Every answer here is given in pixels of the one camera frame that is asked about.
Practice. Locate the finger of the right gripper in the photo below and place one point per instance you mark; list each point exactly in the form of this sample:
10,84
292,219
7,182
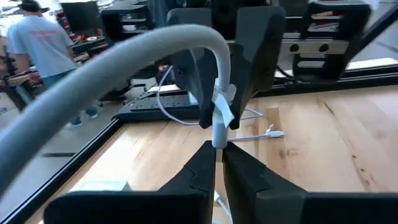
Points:
258,56
199,93

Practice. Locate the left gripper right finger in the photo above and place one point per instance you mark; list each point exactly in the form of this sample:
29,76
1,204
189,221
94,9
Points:
280,208

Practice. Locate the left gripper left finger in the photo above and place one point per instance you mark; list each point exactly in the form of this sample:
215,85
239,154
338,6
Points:
155,208

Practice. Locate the flat black power strip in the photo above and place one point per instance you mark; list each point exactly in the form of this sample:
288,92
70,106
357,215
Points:
146,109

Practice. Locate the black shelf unit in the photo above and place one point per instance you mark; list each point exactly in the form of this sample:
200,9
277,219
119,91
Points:
127,21

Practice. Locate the black computer monitor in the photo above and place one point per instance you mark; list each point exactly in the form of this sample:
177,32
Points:
81,14

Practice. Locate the person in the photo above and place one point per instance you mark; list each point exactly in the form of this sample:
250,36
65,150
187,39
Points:
43,46

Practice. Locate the black metal table frame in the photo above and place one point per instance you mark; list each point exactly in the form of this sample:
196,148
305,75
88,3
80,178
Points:
373,76

